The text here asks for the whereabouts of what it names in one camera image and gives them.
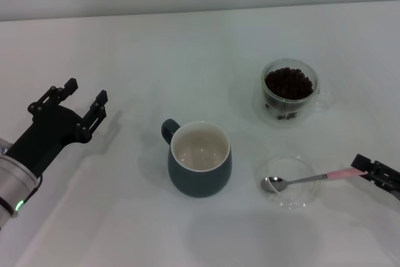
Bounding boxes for pink handled metal spoon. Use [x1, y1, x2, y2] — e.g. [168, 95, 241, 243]
[261, 166, 368, 194]

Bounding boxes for brown coffee bean pile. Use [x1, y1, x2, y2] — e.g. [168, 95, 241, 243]
[264, 66, 314, 121]

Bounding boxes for clear glass cup with handle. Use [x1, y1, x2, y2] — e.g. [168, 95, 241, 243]
[261, 57, 332, 124]

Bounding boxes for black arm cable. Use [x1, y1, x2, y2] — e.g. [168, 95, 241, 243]
[14, 174, 43, 218]

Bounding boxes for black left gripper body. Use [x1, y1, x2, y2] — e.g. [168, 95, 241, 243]
[6, 104, 93, 180]

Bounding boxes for dark green ceramic mug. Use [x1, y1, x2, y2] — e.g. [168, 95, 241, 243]
[161, 118, 234, 199]

